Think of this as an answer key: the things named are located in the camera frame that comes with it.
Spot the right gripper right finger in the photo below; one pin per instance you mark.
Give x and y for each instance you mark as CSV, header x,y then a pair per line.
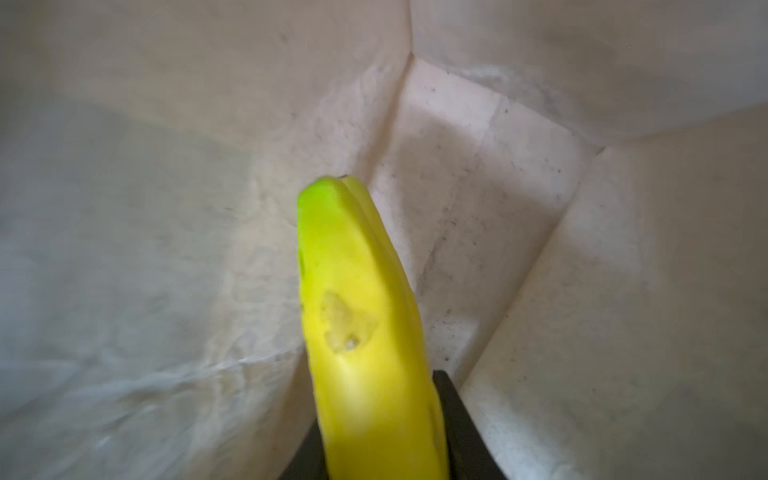
x,y
469,457

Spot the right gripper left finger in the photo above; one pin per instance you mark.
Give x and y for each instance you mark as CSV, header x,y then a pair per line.
x,y
309,462

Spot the single yellow banana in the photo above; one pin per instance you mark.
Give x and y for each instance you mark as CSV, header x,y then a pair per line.
x,y
378,410

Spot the white canvas grocery bag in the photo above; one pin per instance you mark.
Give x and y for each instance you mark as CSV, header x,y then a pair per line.
x,y
577,191

